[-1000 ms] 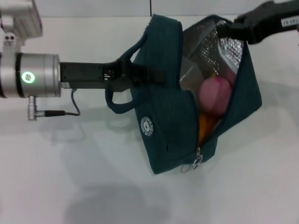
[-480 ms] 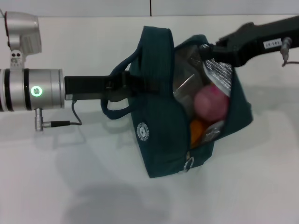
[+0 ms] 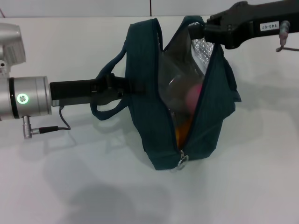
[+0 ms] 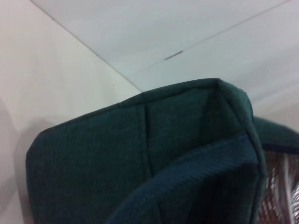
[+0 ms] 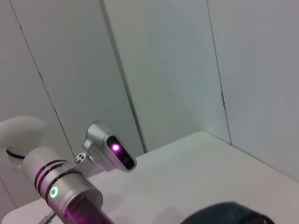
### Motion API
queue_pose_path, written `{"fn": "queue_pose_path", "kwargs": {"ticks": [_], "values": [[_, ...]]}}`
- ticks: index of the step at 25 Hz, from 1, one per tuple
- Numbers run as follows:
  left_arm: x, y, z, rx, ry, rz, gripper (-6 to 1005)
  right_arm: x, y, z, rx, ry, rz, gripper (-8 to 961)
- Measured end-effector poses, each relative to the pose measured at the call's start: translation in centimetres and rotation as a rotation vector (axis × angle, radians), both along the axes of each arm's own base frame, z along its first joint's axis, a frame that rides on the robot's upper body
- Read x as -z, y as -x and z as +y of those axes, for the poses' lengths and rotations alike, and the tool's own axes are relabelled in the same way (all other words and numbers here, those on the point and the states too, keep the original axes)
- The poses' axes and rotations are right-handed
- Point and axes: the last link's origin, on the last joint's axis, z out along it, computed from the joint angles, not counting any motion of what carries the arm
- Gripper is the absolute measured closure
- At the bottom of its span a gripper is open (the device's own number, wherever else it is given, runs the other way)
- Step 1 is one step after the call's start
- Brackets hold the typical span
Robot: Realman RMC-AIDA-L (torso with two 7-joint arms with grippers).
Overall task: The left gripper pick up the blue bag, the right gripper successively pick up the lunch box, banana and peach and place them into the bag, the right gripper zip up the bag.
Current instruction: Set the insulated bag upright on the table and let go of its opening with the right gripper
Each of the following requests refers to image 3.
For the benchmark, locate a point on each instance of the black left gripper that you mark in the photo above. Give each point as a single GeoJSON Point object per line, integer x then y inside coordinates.
{"type": "Point", "coordinates": [70, 92]}

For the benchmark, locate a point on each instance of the pink toy peach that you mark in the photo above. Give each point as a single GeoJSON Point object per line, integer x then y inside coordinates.
{"type": "Point", "coordinates": [194, 98]}

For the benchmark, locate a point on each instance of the yellow banana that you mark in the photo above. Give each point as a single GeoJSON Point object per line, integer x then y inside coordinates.
{"type": "Point", "coordinates": [182, 133]}

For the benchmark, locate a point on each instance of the dark teal insulated lunch bag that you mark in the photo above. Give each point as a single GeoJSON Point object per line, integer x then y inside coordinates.
{"type": "Point", "coordinates": [151, 116]}

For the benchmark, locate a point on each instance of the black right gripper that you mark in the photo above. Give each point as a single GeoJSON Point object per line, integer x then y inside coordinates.
{"type": "Point", "coordinates": [238, 23]}

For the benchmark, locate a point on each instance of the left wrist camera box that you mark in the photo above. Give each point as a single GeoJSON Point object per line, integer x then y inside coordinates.
{"type": "Point", "coordinates": [11, 46]}

